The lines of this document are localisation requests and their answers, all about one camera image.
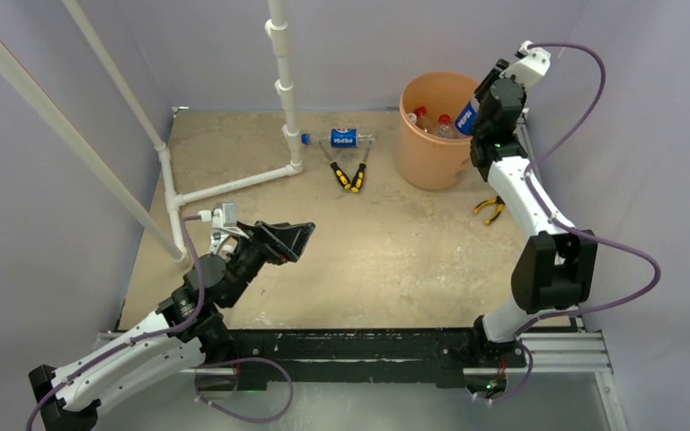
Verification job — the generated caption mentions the orange plastic bin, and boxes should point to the orange plastic bin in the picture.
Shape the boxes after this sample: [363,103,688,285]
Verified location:
[396,72,478,191]

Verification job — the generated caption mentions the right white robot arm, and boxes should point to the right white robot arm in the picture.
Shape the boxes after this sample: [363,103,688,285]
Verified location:
[468,57,597,365]

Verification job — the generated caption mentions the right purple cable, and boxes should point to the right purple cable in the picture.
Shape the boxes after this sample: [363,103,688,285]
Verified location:
[514,42,661,334]

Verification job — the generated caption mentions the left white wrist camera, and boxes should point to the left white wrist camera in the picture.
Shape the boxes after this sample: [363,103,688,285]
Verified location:
[198,202,243,242]

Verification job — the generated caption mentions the red handled adjustable wrench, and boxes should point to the red handled adjustable wrench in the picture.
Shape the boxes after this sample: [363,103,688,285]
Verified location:
[208,229,236,257]

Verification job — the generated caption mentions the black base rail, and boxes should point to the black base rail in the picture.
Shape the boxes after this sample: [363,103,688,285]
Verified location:
[227,328,500,390]

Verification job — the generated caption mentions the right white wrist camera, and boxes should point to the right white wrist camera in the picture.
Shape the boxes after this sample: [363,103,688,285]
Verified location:
[500,40,551,91]

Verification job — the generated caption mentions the yellow handled pliers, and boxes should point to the yellow handled pliers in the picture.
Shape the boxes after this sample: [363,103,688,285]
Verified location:
[473,196,506,227]

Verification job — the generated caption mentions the right yellow black screwdriver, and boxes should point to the right yellow black screwdriver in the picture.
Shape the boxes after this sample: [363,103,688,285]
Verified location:
[350,147,371,193]

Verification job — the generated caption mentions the Pepsi bottle blue label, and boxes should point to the Pepsi bottle blue label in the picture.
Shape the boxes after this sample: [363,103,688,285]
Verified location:
[301,128,376,148]
[454,97,479,137]

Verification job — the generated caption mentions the white PVC pipe frame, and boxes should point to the white PVC pipe frame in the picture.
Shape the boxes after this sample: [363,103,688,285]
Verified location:
[0,1,304,267]

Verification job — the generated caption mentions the left yellow black screwdriver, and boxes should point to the left yellow black screwdriver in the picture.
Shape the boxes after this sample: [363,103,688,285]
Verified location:
[319,142,351,190]

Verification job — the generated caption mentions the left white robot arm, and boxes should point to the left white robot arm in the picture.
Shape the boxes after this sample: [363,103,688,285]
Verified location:
[25,221,316,430]

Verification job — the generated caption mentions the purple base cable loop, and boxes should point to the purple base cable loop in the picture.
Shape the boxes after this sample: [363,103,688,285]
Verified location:
[192,356,296,425]

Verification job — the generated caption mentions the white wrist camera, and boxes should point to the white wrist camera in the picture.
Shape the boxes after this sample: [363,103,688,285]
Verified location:
[198,202,243,242]
[500,40,551,91]

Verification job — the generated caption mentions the aluminium frame rail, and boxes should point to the aluminium frame rail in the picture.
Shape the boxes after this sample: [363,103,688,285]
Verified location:
[511,109,614,376]

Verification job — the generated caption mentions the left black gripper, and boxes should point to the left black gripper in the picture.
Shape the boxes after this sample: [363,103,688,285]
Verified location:
[224,220,314,307]

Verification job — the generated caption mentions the yellow black screwdriver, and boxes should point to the yellow black screwdriver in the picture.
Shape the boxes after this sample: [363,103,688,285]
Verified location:
[350,147,371,193]
[319,142,351,190]

